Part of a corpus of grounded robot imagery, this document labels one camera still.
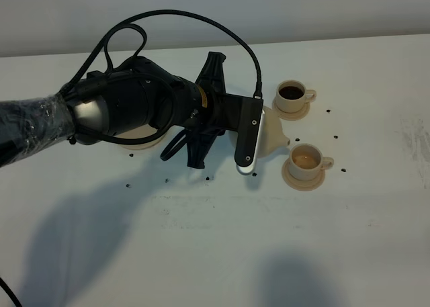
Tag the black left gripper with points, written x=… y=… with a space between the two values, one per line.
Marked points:
x=220 y=111

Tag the beige teapot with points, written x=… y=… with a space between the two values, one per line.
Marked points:
x=272 y=136

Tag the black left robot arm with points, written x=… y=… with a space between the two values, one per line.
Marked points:
x=133 y=104

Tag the beige far cup saucer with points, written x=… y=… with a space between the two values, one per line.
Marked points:
x=291 y=116

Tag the beige cup saucer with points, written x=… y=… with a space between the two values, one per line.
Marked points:
x=291 y=116
x=298 y=184

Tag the beige far teacup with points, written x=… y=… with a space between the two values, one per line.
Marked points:
x=291 y=96

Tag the beige teacup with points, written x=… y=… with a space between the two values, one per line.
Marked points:
x=291 y=96
x=307 y=162

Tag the beige near teacup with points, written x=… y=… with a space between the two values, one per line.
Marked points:
x=307 y=162

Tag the beige near cup saucer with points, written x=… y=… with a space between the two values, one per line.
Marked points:
x=298 y=184

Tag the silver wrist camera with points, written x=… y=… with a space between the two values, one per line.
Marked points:
x=248 y=135

